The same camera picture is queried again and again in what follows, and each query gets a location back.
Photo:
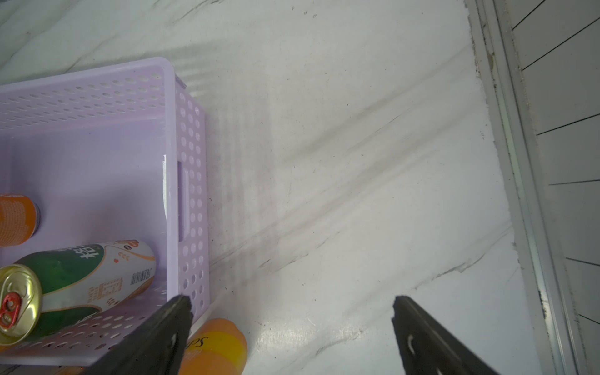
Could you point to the purple plastic basket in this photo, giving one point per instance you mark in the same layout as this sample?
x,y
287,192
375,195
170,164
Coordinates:
x,y
110,154

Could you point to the orange fanta can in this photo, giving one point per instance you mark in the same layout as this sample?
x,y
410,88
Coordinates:
x,y
20,218
218,347

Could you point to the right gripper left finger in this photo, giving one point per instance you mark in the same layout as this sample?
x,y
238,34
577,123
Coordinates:
x,y
156,347

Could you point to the green brown can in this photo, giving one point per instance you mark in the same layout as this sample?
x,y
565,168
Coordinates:
x,y
46,292

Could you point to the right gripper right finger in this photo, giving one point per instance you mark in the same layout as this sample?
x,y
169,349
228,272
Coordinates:
x,y
426,347

